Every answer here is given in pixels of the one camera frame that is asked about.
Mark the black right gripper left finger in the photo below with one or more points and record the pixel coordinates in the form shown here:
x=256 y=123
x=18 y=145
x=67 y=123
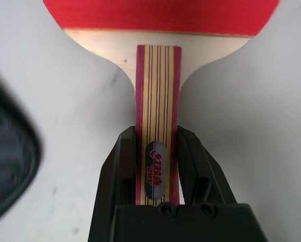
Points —
x=110 y=189

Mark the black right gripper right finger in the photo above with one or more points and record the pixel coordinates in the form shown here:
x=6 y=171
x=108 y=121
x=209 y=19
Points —
x=203 y=176

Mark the red ping-pong paddle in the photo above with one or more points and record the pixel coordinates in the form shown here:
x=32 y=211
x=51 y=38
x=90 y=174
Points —
x=155 y=100

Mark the red black paddle case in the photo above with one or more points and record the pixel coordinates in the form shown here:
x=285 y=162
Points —
x=9 y=151

